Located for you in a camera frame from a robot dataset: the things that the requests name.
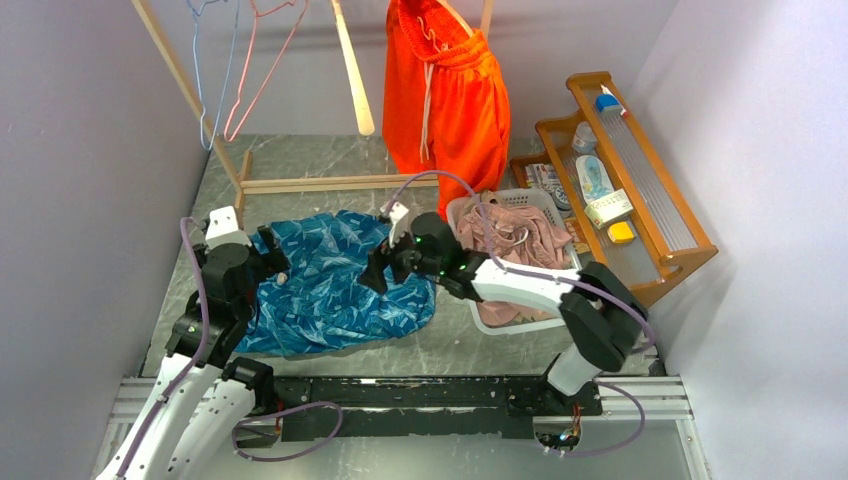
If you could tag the blue white tube pack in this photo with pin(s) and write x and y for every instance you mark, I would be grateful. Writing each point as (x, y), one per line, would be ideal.
(593, 178)

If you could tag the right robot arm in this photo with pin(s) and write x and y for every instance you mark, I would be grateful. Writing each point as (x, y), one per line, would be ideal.
(603, 317)

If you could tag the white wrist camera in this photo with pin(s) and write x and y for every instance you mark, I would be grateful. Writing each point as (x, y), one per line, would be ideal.
(224, 228)
(398, 217)

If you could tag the pink shorts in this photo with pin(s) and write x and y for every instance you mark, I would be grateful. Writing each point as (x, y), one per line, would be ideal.
(522, 234)

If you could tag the blue patterned shorts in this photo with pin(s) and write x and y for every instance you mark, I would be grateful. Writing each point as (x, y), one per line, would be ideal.
(321, 307)

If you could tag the wooden hanger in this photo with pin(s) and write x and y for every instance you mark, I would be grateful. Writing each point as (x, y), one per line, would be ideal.
(464, 20)
(362, 111)

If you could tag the round tin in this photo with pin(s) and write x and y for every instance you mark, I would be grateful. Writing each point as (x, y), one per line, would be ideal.
(562, 203)

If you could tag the pink hanger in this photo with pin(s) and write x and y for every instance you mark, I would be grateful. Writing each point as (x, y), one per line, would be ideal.
(250, 87)

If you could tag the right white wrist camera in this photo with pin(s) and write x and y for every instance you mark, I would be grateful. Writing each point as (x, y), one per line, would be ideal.
(398, 217)

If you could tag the wooden tiered shelf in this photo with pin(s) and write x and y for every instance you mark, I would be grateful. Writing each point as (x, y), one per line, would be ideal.
(671, 244)

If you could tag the small card pack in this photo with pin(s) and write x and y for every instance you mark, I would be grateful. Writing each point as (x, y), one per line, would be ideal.
(542, 176)

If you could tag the orange snack pack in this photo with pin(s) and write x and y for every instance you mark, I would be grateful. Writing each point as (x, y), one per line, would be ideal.
(579, 241)

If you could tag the beige shorts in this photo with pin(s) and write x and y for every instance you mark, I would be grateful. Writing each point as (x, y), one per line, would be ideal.
(470, 199)

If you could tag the white box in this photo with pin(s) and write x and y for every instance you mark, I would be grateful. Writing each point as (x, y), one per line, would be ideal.
(608, 209)

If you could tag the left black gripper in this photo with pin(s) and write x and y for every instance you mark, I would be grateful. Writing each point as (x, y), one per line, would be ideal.
(270, 262)

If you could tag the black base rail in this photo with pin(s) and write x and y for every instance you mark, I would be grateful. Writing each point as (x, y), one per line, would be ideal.
(515, 407)

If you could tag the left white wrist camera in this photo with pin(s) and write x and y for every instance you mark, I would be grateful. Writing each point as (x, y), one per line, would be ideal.
(224, 228)

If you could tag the blue white eraser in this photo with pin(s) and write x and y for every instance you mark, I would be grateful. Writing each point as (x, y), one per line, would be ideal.
(607, 103)

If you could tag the orange shorts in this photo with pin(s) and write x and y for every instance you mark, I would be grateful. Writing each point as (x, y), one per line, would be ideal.
(446, 106)

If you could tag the clear small bottle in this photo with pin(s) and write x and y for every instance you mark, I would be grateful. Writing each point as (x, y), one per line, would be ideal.
(584, 141)

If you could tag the white plastic basket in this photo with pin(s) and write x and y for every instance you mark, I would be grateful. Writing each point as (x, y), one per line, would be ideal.
(500, 318)

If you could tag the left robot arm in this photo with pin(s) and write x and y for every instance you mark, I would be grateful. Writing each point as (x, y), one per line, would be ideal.
(201, 392)

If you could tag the yellow block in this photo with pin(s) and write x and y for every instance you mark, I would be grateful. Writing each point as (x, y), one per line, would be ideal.
(621, 232)

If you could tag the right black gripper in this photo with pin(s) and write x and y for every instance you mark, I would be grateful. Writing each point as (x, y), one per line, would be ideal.
(379, 258)

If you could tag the blue wire hanger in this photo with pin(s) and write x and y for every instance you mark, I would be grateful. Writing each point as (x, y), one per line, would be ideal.
(215, 33)

